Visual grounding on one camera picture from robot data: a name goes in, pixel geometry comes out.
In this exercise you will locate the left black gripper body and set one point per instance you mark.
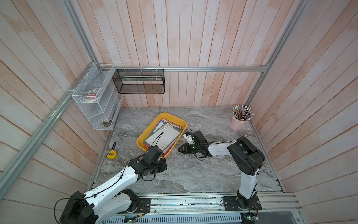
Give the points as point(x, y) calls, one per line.
point(160, 166)

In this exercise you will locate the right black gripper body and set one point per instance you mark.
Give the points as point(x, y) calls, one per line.
point(191, 149)

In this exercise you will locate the yellow plastic storage tray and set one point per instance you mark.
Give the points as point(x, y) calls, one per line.
point(164, 132)

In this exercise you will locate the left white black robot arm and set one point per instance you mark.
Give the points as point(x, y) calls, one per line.
point(106, 193)

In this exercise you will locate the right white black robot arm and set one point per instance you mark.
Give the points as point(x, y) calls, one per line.
point(247, 157)

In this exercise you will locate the stack of coloured stationery paper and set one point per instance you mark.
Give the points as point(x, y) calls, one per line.
point(167, 124)

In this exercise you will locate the pink pencil cup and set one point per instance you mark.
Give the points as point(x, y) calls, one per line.
point(237, 124)

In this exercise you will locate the yellow tape measure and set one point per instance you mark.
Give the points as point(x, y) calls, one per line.
point(112, 153)

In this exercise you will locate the bundle of pencils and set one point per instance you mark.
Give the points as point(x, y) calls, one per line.
point(243, 112)

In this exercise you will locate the tape roll on shelf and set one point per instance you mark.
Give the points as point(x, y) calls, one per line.
point(92, 95)

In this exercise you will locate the white wire wall shelf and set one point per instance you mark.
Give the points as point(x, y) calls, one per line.
point(101, 114)

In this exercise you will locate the black mesh wall basket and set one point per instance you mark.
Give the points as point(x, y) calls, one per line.
point(140, 81)

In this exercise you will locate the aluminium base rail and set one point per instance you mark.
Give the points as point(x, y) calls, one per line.
point(192, 203)

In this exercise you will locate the horizontal aluminium frame bar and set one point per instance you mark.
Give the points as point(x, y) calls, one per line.
point(254, 68)

